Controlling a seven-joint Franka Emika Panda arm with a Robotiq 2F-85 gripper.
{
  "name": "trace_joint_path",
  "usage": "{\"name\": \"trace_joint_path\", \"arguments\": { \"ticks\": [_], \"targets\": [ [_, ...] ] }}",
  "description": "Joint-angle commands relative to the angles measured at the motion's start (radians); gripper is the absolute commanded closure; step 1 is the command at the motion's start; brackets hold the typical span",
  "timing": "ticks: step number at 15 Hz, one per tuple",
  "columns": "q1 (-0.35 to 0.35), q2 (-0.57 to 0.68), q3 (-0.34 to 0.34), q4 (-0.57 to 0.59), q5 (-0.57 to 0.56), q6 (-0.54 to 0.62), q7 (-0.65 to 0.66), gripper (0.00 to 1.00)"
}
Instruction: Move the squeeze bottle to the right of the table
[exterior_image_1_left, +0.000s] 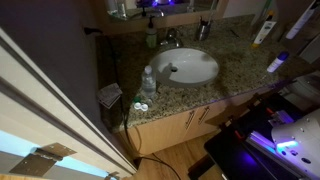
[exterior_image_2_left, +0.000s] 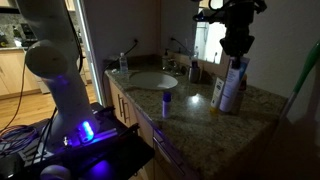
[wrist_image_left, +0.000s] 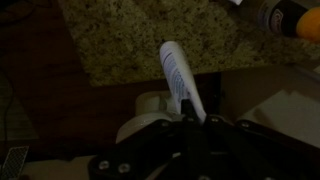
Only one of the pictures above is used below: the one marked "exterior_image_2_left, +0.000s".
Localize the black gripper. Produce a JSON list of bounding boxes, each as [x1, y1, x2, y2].
[[219, 22, 257, 70]]

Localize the white squeeze tube blue print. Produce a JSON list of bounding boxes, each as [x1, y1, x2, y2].
[[218, 55, 251, 114]]

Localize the white bottle purple cap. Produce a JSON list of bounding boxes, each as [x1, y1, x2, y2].
[[161, 91, 173, 120]]

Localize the clear plastic water bottle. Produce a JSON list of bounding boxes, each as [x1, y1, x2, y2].
[[118, 52, 130, 75]]

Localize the white tube yellow cap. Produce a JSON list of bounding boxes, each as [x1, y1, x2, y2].
[[209, 76, 226, 115]]

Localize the stainless steel toothbrush cup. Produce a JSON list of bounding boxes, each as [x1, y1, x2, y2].
[[188, 59, 202, 84]]

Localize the chrome sink faucet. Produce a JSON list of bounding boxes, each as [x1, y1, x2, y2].
[[167, 57, 188, 77]]

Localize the green soap pump dispenser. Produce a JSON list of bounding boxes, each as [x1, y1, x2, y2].
[[161, 48, 171, 70]]

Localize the white oval sink basin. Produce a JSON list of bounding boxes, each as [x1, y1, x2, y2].
[[128, 70, 179, 91]]

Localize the black robot cart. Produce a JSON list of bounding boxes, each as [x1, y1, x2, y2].
[[0, 102, 155, 180]]

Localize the wooden kitchen cabinet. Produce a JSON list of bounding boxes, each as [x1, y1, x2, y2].
[[0, 45, 43, 99]]

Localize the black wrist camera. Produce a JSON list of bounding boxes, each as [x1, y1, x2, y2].
[[192, 7, 232, 25]]

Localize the green handled mop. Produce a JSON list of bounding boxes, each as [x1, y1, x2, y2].
[[279, 39, 320, 122]]

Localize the black power cable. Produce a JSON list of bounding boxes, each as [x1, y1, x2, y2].
[[102, 38, 140, 73]]

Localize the metal cabinet door handle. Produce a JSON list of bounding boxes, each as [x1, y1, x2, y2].
[[122, 98, 131, 124], [116, 93, 125, 118]]

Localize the coiled cable bundle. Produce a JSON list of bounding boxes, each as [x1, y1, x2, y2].
[[0, 124, 39, 158]]

